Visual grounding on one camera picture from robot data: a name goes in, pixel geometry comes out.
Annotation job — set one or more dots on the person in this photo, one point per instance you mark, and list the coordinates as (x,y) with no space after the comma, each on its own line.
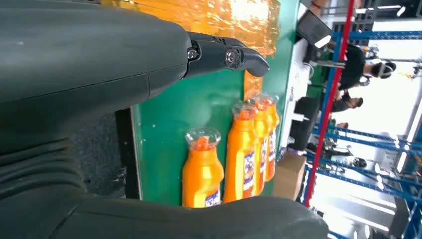
(352,66)
(346,105)

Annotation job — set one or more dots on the yellow taped cardboard board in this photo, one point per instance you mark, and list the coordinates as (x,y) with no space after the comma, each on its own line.
(214,19)

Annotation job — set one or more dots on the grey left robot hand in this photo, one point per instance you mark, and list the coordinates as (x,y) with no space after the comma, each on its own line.
(82,59)

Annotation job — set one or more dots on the red pole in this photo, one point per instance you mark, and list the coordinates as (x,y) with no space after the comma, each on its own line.
(330,99)

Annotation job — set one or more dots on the orange detergent bottle clear cap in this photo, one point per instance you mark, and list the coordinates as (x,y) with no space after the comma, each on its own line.
(239,155)
(272,125)
(201,178)
(260,132)

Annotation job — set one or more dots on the black tablet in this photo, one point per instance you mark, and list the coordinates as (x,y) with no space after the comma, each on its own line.
(311,28)

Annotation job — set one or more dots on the white desk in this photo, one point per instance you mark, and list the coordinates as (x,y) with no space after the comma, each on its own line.
(298,76)

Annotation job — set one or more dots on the brown cardboard box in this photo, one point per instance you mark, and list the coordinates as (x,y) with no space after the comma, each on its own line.
(288,178)

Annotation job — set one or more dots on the blue metal rack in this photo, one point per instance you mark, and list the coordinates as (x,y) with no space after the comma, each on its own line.
(379,34)

